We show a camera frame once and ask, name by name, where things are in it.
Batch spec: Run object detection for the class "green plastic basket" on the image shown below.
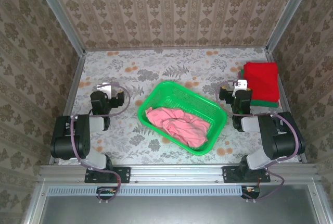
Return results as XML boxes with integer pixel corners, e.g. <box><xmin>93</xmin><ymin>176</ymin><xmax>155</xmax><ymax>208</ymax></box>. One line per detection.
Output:
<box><xmin>137</xmin><ymin>80</ymin><xmax>227</xmax><ymax>156</ymax></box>

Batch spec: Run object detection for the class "pink t-shirt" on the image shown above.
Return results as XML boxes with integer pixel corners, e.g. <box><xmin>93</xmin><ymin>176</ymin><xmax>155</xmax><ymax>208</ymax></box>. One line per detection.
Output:
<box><xmin>145</xmin><ymin>106</ymin><xmax>211</xmax><ymax>148</ymax></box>

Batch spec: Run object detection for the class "green folded t-shirt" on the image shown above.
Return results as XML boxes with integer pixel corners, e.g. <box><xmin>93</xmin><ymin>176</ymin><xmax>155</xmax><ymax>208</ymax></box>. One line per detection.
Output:
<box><xmin>238</xmin><ymin>69</ymin><xmax>279</xmax><ymax>109</ymax></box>

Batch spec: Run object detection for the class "steel sheet panel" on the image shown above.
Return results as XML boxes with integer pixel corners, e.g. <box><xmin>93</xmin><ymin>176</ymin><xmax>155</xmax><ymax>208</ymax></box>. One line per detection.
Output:
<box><xmin>39</xmin><ymin>195</ymin><xmax>321</xmax><ymax>224</ymax></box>

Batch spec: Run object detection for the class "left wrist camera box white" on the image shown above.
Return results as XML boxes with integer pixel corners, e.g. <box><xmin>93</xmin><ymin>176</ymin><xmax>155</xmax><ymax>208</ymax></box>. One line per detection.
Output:
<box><xmin>96</xmin><ymin>82</ymin><xmax>113</xmax><ymax>99</ymax></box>

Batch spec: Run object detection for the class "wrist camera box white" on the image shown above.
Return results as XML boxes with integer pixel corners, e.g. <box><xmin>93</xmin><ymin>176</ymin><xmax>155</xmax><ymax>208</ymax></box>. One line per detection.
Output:
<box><xmin>96</xmin><ymin>82</ymin><xmax>113</xmax><ymax>99</ymax></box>
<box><xmin>233</xmin><ymin>79</ymin><xmax>248</xmax><ymax>96</ymax></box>

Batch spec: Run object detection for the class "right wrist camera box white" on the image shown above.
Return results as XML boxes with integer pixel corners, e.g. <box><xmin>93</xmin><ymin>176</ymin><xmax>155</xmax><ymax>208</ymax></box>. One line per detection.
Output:
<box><xmin>233</xmin><ymin>79</ymin><xmax>248</xmax><ymax>96</ymax></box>

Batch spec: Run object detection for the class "aluminium table side rail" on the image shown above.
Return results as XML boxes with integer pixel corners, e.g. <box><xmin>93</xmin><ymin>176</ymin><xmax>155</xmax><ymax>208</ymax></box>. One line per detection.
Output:
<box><xmin>265</xmin><ymin>48</ymin><xmax>308</xmax><ymax>164</ymax></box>
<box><xmin>49</xmin><ymin>52</ymin><xmax>86</xmax><ymax>165</ymax></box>

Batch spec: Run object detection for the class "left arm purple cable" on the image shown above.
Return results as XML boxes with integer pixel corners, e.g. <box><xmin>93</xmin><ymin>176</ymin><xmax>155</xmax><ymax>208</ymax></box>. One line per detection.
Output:
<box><xmin>68</xmin><ymin>83</ymin><xmax>131</xmax><ymax>205</ymax></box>

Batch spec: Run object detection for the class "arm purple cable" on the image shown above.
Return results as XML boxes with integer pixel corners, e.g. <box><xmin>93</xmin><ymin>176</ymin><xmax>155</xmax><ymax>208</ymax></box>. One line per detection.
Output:
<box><xmin>68</xmin><ymin>83</ymin><xmax>131</xmax><ymax>205</ymax></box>
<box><xmin>217</xmin><ymin>80</ymin><xmax>304</xmax><ymax>204</ymax></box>

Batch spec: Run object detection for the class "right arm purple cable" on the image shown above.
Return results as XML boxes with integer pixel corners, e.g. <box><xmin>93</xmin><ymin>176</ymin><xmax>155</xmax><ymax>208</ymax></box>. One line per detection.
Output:
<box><xmin>217</xmin><ymin>80</ymin><xmax>304</xmax><ymax>204</ymax></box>

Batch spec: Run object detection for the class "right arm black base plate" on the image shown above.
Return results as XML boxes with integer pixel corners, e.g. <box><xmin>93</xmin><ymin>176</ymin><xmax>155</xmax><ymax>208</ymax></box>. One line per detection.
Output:
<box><xmin>222</xmin><ymin>166</ymin><xmax>271</xmax><ymax>184</ymax></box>

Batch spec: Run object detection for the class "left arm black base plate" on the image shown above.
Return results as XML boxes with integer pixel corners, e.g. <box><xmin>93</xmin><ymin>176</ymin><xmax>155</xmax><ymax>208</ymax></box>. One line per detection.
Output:
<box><xmin>85</xmin><ymin>166</ymin><xmax>131</xmax><ymax>184</ymax></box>

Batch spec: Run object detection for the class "aluminium mounting rail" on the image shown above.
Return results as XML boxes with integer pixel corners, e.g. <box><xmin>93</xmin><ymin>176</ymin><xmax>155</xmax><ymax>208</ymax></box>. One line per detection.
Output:
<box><xmin>39</xmin><ymin>164</ymin><xmax>319</xmax><ymax>183</ymax></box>

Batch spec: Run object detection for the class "aluminium frame post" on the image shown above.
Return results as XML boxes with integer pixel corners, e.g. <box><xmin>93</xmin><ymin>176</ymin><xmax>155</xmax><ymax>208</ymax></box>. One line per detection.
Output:
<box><xmin>265</xmin><ymin>0</ymin><xmax>317</xmax><ymax>53</ymax></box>
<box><xmin>30</xmin><ymin>0</ymin><xmax>86</xmax><ymax>56</ymax></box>

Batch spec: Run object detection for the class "grey slotted cable duct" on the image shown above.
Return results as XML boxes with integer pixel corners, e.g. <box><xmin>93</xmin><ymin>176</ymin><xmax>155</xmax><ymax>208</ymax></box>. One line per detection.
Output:
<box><xmin>48</xmin><ymin>185</ymin><xmax>241</xmax><ymax>196</ymax></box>

